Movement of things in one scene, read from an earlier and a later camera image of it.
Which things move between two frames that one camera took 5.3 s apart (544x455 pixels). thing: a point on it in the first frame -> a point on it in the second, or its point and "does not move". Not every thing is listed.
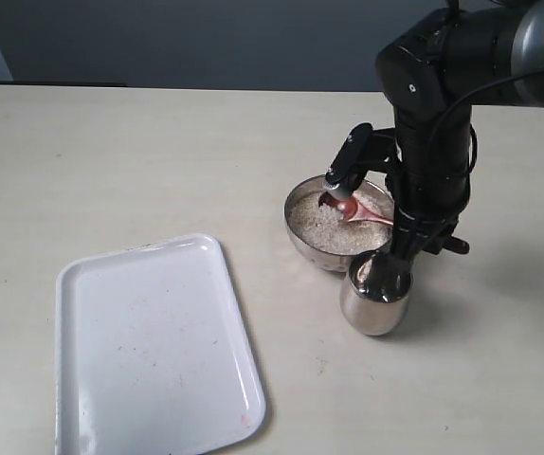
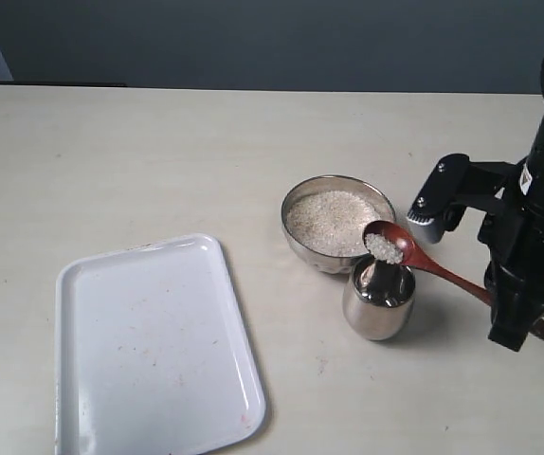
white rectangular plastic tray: (151, 353) does not move
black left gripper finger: (350, 164) -> (442, 194)
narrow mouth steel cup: (374, 295) does not move
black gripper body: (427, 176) -> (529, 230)
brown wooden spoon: (353, 210) -> (541, 328)
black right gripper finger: (414, 234) -> (516, 306)
